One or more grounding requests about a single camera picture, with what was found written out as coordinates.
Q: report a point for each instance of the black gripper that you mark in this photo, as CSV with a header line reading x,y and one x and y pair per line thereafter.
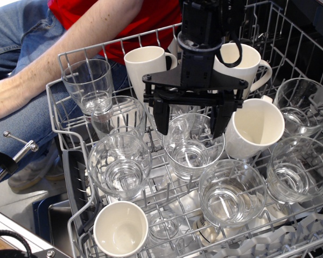
x,y
195,82

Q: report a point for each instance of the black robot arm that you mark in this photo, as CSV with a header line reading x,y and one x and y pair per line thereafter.
x,y
207,18

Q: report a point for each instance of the person's bare forearm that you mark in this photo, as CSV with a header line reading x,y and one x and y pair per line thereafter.
x,y
101,23

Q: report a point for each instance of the glass cup behind gripper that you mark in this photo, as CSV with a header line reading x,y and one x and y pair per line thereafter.
x,y
175,111

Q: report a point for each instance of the centre glass cup under gripper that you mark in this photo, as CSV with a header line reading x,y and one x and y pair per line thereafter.
x,y
189,158

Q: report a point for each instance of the glass cup middle left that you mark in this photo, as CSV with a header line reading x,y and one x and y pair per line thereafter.
x,y
119,114

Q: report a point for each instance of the large glass cup front left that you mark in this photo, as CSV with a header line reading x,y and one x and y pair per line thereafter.
x,y
120,165

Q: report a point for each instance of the glass cup front centre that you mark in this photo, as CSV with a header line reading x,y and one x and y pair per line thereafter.
x,y
231,193

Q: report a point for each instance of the tall glass cup back left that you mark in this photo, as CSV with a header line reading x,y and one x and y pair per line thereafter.
x,y
88,82

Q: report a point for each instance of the glass cup back right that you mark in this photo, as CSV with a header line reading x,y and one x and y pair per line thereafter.
x,y
300,101

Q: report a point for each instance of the small glass cup bottom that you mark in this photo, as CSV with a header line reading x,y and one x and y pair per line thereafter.
x,y
163,226

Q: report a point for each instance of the glass cup front right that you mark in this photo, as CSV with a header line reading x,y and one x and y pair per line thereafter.
x,y
295,170

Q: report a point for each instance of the white cup front left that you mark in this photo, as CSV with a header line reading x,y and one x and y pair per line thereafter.
x,y
121,229

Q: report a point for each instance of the white mug tilted centre right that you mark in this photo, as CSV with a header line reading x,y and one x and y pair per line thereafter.
x,y
254,127

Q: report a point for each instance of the white mug back left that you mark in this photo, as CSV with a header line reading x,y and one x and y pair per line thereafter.
x,y
146,60

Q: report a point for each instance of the white mug back right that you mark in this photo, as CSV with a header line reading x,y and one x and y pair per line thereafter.
x,y
252,68

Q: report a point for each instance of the red shirt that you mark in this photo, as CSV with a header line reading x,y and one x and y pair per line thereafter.
x,y
153,15

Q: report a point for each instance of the grey shoe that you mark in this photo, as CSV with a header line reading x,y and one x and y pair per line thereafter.
x,y
33,173

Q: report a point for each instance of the black metal clamp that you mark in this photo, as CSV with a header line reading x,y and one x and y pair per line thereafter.
x,y
8,165

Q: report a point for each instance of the grey wire dishwasher rack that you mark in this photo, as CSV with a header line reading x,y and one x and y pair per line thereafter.
x,y
170,196

